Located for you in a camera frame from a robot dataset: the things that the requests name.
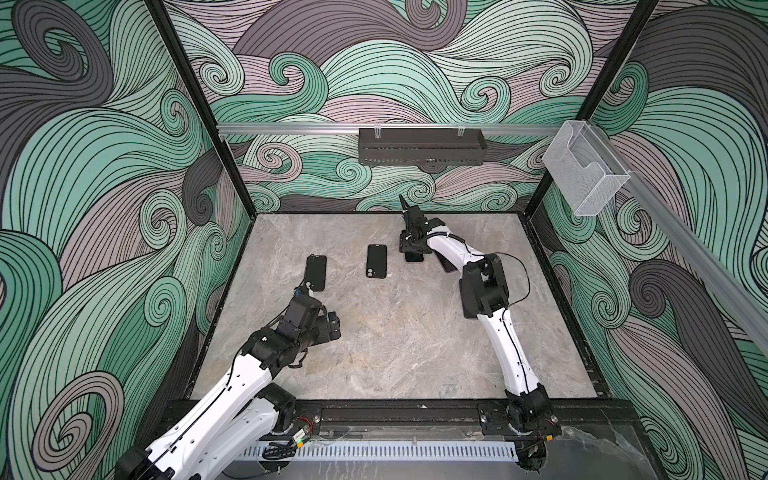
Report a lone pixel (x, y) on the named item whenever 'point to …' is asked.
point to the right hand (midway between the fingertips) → (412, 244)
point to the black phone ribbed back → (414, 256)
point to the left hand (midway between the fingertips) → (326, 322)
